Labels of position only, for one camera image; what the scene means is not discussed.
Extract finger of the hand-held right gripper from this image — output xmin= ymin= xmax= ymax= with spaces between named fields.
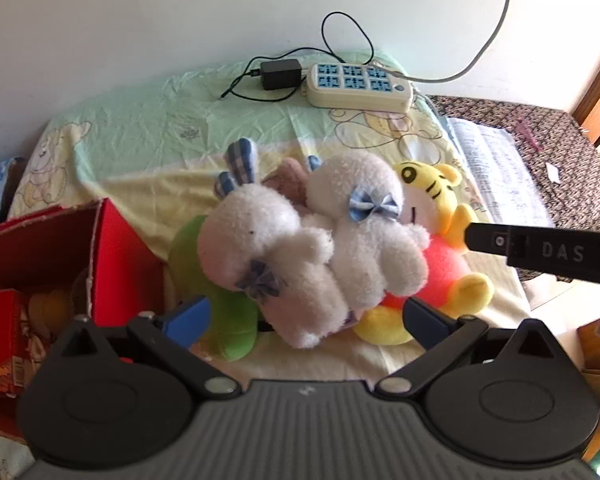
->
xmin=466 ymin=221 xmax=511 ymax=257

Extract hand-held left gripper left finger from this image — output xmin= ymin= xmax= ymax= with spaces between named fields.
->
xmin=55 ymin=296 xmax=242 ymax=401

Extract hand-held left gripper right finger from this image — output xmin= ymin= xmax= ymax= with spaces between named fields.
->
xmin=376 ymin=296 xmax=566 ymax=400

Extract green plush toy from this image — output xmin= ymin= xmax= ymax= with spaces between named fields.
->
xmin=167 ymin=215 xmax=261 ymax=363

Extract yellow plush tiger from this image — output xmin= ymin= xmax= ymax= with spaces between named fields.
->
xmin=352 ymin=160 xmax=495 ymax=346

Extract red cardboard box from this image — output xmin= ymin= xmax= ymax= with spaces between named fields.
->
xmin=0 ymin=197 xmax=168 ymax=443

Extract white plush rabbit blue bow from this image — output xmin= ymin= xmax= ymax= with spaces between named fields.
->
xmin=302 ymin=152 xmax=431 ymax=311

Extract white plush rabbit grey bow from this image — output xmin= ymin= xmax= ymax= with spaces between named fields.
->
xmin=197 ymin=139 xmax=351 ymax=350

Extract dusty pink plush bear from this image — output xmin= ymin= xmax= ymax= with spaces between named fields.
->
xmin=262 ymin=156 xmax=311 ymax=211

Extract white paper sheet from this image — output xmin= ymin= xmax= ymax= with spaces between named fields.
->
xmin=445 ymin=116 xmax=556 ymax=228

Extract brown patterned cushion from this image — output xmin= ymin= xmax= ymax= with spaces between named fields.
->
xmin=425 ymin=94 xmax=600 ymax=283

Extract pink plastic stick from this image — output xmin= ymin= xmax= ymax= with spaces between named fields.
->
xmin=515 ymin=117 xmax=543 ymax=151

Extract yellow toy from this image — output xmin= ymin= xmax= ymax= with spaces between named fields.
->
xmin=27 ymin=292 xmax=73 ymax=336

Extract red snack packet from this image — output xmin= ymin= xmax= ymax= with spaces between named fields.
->
xmin=0 ymin=290 xmax=36 ymax=398

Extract cream power strip blue sockets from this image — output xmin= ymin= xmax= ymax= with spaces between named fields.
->
xmin=300 ymin=62 xmax=415 ymax=113

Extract cartoon bear bed sheet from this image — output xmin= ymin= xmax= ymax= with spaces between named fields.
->
xmin=7 ymin=50 xmax=551 ymax=381

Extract white cable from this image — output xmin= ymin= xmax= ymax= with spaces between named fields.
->
xmin=407 ymin=0 xmax=513 ymax=83

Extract black power adapter with cable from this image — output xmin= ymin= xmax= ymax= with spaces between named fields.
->
xmin=219 ymin=11 xmax=376 ymax=103

